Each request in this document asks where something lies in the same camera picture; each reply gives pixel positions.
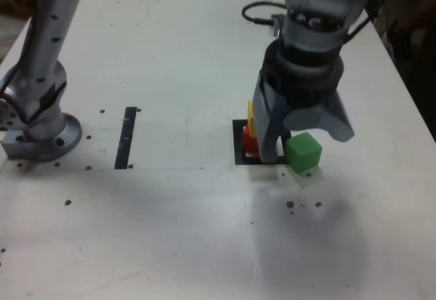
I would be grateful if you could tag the yellow cube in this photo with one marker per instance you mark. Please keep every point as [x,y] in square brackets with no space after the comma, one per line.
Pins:
[252,119]

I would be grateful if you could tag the black tape strip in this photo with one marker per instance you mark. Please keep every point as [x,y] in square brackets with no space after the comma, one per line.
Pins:
[125,136]

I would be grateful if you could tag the red cube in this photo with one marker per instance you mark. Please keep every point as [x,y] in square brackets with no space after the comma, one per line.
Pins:
[250,143]

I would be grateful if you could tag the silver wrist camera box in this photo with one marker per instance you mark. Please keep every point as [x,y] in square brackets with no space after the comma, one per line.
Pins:
[277,24]

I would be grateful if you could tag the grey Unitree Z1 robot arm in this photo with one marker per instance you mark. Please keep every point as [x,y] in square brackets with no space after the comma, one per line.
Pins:
[41,75]

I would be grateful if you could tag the green cube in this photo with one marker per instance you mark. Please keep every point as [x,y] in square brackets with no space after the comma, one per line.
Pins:
[303,153]

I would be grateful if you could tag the black tape square outline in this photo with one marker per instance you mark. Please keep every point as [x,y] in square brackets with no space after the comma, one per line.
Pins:
[238,157]

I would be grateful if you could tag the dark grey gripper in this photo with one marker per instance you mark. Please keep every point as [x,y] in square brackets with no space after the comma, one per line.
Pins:
[303,104]

